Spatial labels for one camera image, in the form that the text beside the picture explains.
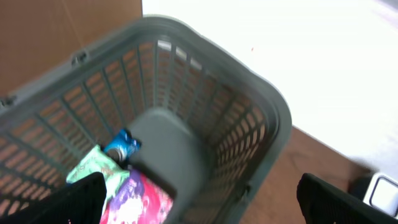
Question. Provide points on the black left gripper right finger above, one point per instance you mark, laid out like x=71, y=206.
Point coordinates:
x=323, y=203

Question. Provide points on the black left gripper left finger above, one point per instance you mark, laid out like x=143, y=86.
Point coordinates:
x=81, y=203

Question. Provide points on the teal green snack packet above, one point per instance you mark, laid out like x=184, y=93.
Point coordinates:
x=97, y=161

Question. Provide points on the red purple snack packet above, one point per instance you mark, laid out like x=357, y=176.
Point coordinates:
x=138, y=201

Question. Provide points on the blue Oreo cookie pack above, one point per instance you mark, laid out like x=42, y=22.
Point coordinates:
x=123, y=146

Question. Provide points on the grey plastic mesh basket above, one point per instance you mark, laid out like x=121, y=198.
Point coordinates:
x=210, y=128

